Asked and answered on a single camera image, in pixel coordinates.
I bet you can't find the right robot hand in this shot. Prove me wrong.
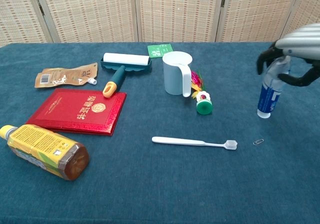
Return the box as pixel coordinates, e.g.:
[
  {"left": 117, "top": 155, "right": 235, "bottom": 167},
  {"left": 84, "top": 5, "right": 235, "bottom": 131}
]
[{"left": 256, "top": 23, "right": 320, "bottom": 87}]

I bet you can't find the blue and white toothpaste tube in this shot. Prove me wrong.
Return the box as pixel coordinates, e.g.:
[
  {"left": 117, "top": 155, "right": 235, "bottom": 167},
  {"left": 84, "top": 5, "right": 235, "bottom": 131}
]
[{"left": 256, "top": 55, "right": 292, "bottom": 119}]

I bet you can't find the white toothbrush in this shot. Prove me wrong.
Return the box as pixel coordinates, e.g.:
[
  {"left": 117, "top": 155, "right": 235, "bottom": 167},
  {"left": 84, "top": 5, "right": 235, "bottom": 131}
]
[{"left": 151, "top": 136, "right": 238, "bottom": 152}]

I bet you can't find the colourful snack packet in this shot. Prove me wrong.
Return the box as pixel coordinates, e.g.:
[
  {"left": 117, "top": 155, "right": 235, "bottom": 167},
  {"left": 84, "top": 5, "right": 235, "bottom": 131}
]
[{"left": 190, "top": 70, "right": 214, "bottom": 115}]

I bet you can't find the woven folding screen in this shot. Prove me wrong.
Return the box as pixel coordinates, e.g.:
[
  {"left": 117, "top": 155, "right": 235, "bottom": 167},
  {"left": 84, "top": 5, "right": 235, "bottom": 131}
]
[{"left": 0, "top": 0, "right": 320, "bottom": 48}]

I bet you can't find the green sachet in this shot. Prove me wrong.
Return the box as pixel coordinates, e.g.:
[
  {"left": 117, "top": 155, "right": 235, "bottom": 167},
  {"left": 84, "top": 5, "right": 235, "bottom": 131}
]
[{"left": 147, "top": 43, "right": 174, "bottom": 59}]

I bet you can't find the green lint roller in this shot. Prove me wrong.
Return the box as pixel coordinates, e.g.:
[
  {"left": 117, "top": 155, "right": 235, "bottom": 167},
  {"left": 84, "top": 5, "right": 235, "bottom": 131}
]
[{"left": 100, "top": 52, "right": 153, "bottom": 99}]

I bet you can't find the blue table cloth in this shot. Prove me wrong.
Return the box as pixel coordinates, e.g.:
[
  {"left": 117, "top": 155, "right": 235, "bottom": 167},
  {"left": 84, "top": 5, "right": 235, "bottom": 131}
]
[{"left": 0, "top": 41, "right": 320, "bottom": 224}]

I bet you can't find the red certificate book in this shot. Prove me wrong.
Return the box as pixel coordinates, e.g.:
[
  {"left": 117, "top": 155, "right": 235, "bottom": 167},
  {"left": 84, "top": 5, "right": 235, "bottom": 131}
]
[{"left": 25, "top": 88, "right": 128, "bottom": 137}]

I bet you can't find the brown spout pouch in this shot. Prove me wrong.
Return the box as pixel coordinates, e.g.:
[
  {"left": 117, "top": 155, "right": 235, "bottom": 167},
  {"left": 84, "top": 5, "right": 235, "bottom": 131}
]
[{"left": 34, "top": 62, "right": 99, "bottom": 89}]

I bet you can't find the yellow label tea bottle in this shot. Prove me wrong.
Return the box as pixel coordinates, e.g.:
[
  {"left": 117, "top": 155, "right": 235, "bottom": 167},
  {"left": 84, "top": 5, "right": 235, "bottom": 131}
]
[{"left": 0, "top": 124, "right": 90, "bottom": 181}]

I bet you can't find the white plastic cup with handle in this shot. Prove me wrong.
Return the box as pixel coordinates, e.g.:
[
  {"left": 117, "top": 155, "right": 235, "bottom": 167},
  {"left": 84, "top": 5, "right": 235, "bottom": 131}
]
[{"left": 162, "top": 50, "right": 194, "bottom": 98}]

